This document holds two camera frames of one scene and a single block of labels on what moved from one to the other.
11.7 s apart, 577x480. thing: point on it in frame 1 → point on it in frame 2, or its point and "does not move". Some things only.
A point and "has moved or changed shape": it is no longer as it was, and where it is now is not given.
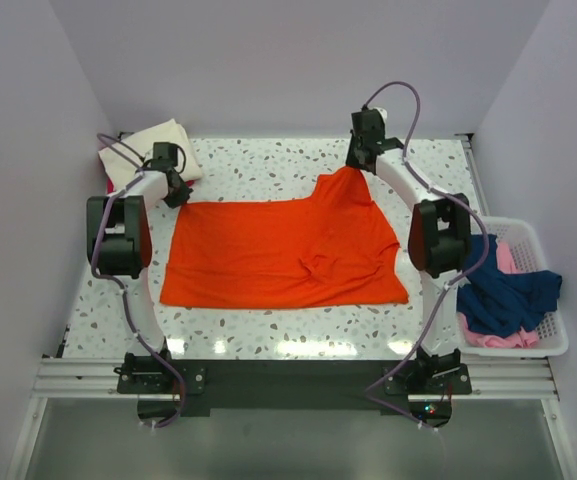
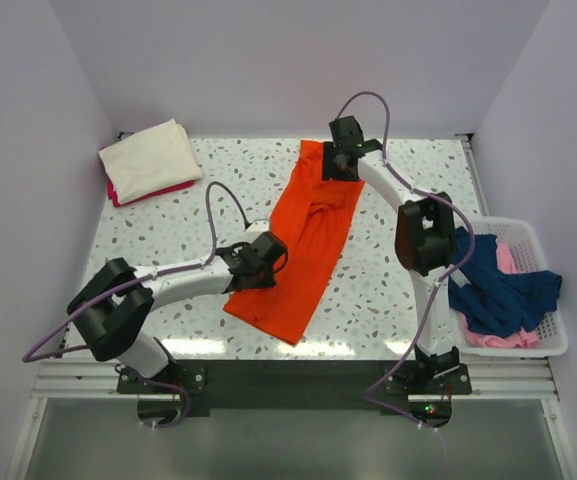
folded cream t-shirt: (123, 157) does not move
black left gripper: (181, 197) → (266, 282)
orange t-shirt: (332, 251) has moved or changed shape
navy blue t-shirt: (501, 302) does not move
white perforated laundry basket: (527, 254) does not move
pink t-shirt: (521, 339) does not move
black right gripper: (352, 161) → (329, 170)
